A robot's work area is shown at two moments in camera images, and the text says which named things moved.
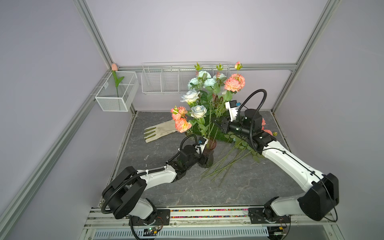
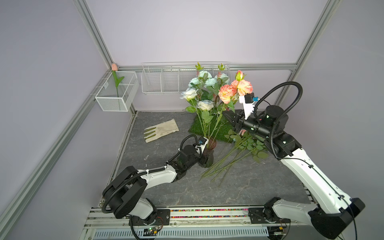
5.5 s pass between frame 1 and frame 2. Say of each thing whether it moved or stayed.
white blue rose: moved
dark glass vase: stayed
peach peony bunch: stayed
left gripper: stayed
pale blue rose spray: stayed
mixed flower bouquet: moved
